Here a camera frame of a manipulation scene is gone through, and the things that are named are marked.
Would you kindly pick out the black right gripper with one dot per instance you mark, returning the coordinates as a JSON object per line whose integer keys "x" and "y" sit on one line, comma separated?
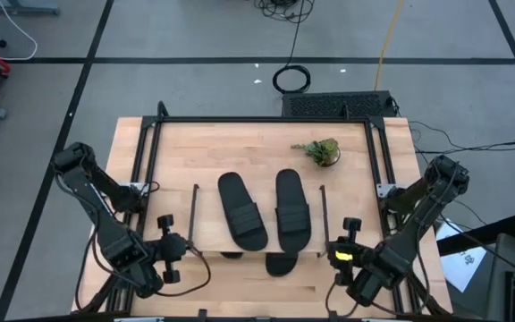
{"x": 356, "y": 257}

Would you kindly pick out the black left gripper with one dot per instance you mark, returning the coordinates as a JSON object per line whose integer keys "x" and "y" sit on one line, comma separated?
{"x": 172, "y": 248}

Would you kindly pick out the wooden shelf with black frame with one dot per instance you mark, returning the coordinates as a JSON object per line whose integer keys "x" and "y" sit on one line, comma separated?
{"x": 204, "y": 223}

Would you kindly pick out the black slide sandal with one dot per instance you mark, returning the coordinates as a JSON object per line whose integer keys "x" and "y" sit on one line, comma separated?
{"x": 291, "y": 192}
{"x": 231, "y": 255}
{"x": 281, "y": 264}
{"x": 235, "y": 197}

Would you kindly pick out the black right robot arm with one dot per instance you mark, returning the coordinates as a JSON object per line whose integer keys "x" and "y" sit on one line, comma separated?
{"x": 418, "y": 223}

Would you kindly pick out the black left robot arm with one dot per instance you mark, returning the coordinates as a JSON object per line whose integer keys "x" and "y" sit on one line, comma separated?
{"x": 83, "y": 179}

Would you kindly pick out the small potted succulent plant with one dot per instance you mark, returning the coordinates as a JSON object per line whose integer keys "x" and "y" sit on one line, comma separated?
{"x": 322, "y": 152}

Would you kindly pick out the white paper sheet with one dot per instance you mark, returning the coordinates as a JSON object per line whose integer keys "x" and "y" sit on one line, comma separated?
{"x": 458, "y": 264}

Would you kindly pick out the black desk crossbar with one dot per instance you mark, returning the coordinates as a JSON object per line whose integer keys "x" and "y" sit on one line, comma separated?
{"x": 476, "y": 234}

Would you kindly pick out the black perforated computer case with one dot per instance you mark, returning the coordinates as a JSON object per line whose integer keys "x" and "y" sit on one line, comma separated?
{"x": 311, "y": 105}

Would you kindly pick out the grey side desk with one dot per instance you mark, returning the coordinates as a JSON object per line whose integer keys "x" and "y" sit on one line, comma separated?
{"x": 499, "y": 268}

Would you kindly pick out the black caster wheel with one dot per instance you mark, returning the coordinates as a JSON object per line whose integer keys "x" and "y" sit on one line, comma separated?
{"x": 2, "y": 43}

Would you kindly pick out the grey desk leg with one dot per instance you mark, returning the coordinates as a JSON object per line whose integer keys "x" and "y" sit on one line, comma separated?
{"x": 20, "y": 8}

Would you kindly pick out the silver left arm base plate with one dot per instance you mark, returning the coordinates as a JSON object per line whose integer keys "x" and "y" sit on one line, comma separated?
{"x": 137, "y": 185}

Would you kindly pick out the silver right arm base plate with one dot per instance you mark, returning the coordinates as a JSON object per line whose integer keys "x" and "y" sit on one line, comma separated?
{"x": 382, "y": 190}

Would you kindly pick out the black aluminium table frame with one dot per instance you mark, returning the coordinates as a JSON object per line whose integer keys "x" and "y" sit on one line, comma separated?
{"x": 262, "y": 119}

